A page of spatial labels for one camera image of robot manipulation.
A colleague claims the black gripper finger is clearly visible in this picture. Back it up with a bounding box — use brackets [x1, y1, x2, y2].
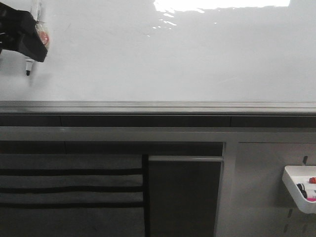
[0, 4, 47, 62]

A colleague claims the white black-tipped whiteboard marker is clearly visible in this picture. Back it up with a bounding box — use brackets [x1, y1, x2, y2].
[25, 0, 42, 76]

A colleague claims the grey aluminium whiteboard ledge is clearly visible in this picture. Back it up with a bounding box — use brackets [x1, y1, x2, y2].
[0, 101, 316, 116]

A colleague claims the white glossy whiteboard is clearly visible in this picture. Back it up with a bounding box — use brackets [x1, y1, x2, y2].
[0, 0, 316, 102]

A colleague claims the red magnet in clear tape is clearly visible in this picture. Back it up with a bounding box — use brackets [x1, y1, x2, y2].
[36, 21, 50, 49]

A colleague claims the grey fabric pocket organiser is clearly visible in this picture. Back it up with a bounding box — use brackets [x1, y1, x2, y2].
[0, 154, 150, 237]

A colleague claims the dark grey panel board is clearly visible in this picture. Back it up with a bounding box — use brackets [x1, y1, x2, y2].
[149, 158, 222, 237]

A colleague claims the grey slotted pegboard panel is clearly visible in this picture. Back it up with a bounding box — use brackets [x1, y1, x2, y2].
[215, 143, 316, 237]

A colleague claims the white plastic marker tray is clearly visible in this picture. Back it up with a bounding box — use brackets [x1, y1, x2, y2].
[282, 165, 316, 214]

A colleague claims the black capped marker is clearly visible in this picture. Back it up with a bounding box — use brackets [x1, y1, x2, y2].
[297, 183, 308, 199]

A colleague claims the red capped marker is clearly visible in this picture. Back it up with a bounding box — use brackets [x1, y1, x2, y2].
[309, 177, 316, 184]

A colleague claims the pink capped marker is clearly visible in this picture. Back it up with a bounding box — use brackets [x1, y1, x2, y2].
[306, 190, 316, 201]

